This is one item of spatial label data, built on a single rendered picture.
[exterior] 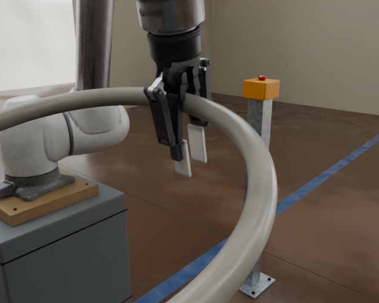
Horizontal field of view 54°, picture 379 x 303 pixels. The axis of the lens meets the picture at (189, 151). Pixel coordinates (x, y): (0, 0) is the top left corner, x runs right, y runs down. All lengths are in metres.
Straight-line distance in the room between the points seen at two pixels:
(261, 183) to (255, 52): 7.09
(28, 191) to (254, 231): 0.92
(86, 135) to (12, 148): 0.21
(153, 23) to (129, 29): 5.99
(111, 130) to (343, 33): 5.80
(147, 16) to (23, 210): 0.74
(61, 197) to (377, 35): 5.91
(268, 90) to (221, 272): 1.42
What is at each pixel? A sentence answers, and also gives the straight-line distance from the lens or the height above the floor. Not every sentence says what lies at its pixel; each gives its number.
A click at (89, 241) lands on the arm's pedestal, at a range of 1.19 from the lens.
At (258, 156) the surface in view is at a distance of 0.41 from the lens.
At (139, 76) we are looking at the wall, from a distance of 6.66.
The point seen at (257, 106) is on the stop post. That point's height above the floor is 0.97.
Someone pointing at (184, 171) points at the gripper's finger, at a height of 1.08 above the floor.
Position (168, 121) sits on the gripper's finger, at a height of 1.17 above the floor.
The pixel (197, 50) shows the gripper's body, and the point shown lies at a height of 1.27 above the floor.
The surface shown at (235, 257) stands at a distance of 0.30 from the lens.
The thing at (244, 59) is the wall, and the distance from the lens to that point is 7.57.
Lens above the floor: 1.30
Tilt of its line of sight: 18 degrees down
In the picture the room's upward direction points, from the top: straight up
